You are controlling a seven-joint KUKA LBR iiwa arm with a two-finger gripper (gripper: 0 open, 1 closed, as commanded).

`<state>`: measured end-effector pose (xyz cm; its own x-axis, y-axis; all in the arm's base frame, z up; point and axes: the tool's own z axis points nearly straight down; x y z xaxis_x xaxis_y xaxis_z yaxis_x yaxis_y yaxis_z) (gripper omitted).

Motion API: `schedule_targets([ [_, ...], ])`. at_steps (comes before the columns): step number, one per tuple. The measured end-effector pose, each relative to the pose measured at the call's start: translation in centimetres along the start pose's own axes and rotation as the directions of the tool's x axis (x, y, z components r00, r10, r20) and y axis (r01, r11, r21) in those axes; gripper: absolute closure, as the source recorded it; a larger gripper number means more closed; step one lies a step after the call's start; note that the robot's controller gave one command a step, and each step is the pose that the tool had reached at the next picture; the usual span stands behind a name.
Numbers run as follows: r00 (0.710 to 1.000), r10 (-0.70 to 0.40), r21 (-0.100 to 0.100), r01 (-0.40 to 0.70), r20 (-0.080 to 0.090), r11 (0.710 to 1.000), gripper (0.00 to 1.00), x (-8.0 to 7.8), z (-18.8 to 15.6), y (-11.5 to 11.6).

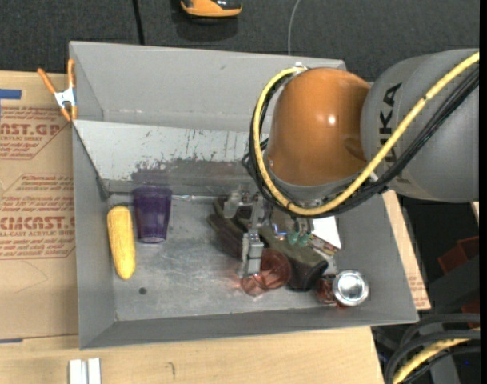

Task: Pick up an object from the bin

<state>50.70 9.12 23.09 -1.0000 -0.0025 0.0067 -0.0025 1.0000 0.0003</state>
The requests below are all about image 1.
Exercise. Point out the red clear glass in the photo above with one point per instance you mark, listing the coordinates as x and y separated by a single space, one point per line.
273 272

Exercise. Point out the red can silver top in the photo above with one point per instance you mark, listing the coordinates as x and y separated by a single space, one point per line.
349 288

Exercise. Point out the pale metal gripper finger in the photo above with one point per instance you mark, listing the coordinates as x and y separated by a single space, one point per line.
252 254
236 205

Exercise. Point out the brown cardboard board red print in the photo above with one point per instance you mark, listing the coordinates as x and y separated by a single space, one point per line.
35 214

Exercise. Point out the grey metal bin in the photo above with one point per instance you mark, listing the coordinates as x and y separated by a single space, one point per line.
187 282

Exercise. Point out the white printed box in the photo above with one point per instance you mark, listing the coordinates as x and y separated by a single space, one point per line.
327 230

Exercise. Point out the yellow corn cob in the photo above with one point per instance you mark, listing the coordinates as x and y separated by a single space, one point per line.
121 242

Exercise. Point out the purple clear cup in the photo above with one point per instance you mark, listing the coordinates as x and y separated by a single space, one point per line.
152 218

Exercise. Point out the dark green flat block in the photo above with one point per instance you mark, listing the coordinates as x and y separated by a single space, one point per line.
307 272

